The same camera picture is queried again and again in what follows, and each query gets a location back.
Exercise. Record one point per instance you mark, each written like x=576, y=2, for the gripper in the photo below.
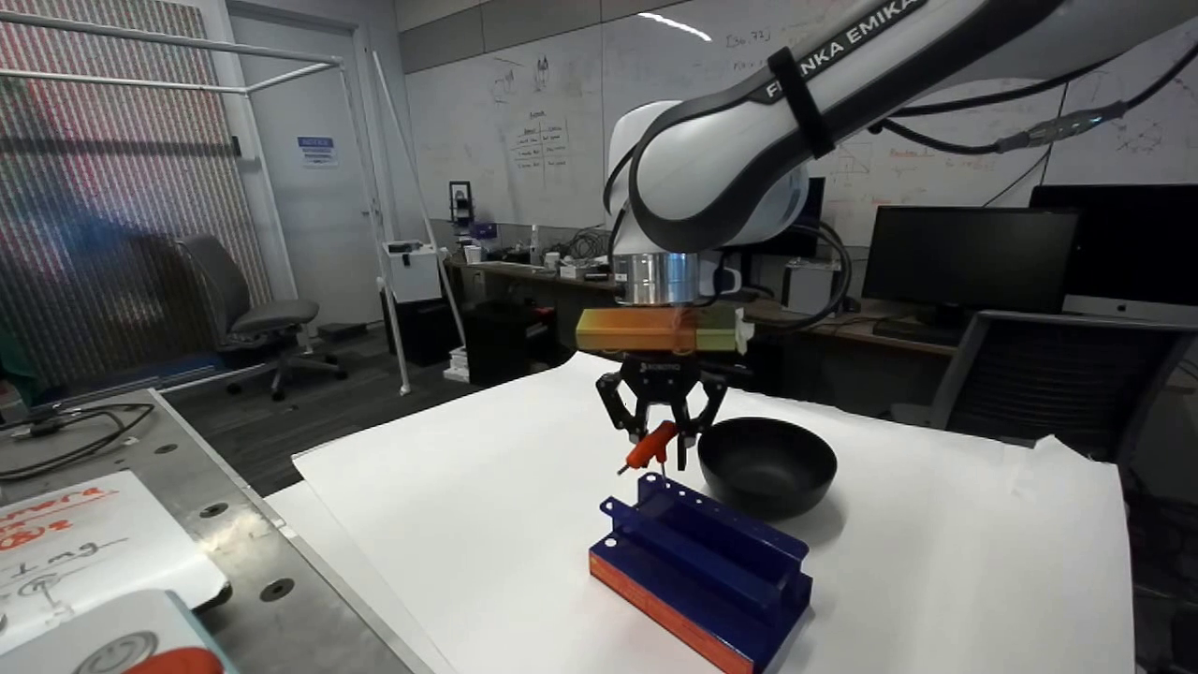
x=666, y=373

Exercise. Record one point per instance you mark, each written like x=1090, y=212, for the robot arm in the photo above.
x=711, y=159

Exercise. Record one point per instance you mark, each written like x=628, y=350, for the black bowl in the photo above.
x=767, y=468

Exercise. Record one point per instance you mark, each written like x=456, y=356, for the red object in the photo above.
x=178, y=663

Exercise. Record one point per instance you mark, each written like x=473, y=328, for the cluttered wooden desk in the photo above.
x=552, y=276

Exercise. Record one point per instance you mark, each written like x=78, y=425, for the blue acrylic tool rack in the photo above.
x=702, y=571

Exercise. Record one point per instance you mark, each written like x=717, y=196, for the black cabinet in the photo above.
x=421, y=329

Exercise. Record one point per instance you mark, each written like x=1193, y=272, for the white box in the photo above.
x=412, y=273

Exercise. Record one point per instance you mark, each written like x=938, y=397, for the whiteboard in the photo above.
x=524, y=122

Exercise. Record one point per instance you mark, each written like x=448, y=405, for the large white paper sheet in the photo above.
x=936, y=580

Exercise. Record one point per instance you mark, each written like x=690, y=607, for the row of monitors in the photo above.
x=964, y=253

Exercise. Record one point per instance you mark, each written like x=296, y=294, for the grey mesh office chair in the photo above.
x=1048, y=384

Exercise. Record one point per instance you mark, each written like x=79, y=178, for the grey door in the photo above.
x=318, y=215

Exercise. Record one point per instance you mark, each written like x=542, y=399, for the blue and white door sign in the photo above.
x=318, y=152

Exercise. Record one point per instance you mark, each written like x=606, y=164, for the metal table with holes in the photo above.
x=243, y=543

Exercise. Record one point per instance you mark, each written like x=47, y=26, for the white paper with handwriting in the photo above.
x=103, y=543

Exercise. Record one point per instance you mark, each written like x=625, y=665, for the white pad with smiley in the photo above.
x=84, y=637

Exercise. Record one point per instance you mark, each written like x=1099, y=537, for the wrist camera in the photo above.
x=646, y=329

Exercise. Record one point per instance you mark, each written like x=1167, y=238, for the white pipe frame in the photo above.
x=393, y=234

